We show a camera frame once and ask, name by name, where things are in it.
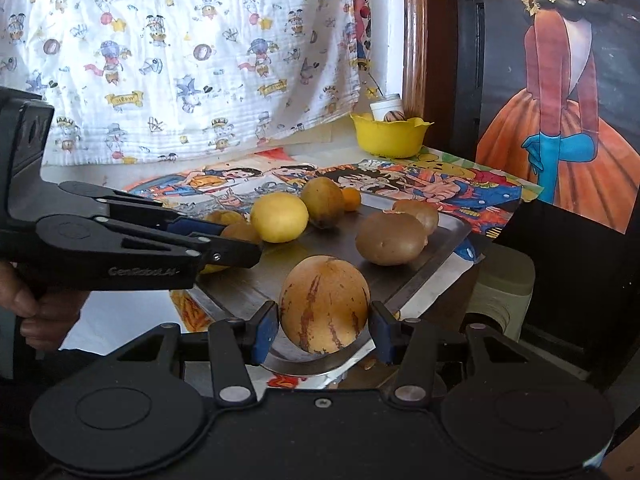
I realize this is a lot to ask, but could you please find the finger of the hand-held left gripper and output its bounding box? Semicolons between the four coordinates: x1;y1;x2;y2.
59;180;227;237
100;219;264;274

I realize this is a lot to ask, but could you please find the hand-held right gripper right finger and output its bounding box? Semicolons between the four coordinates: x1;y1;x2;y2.
370;301;539;407

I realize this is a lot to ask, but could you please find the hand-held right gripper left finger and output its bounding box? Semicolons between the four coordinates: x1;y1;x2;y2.
102;301;280;407

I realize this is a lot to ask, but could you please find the bright yellow round fruit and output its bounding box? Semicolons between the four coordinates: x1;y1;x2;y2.
250;191;310;245

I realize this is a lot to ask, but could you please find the metal tray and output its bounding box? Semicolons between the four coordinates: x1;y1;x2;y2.
192;187;474;379

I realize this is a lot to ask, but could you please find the brown kiwi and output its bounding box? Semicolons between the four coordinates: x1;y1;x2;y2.
355;211;430;267

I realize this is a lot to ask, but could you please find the large yellow-brown mango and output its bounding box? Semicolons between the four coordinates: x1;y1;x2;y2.
300;176;346;230

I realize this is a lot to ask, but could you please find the small brown round fruit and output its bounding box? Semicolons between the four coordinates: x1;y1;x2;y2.
391;199;440;236

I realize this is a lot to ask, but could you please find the person's left hand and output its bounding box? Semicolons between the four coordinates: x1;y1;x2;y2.
0;264;89;352

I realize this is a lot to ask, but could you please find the green plastic stool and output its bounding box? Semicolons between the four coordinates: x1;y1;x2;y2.
472;247;536;342

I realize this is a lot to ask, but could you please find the cartoon printed table cover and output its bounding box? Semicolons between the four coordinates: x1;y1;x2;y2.
122;145;545;392

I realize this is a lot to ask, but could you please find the white cartoon printed blanket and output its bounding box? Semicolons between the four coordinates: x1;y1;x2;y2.
0;0;364;167

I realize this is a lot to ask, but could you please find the yellow plastic bowl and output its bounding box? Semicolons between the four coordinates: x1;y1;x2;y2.
349;111;434;159

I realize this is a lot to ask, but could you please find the black door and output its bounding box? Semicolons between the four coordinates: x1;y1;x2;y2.
440;0;640;392

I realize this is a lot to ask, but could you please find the white jar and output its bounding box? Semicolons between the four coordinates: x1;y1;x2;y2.
370;94;404;122

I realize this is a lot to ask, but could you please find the wall poster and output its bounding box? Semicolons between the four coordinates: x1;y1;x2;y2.
475;0;640;235

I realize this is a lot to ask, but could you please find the red cartoon wall sticker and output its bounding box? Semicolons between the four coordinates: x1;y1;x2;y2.
349;0;374;72

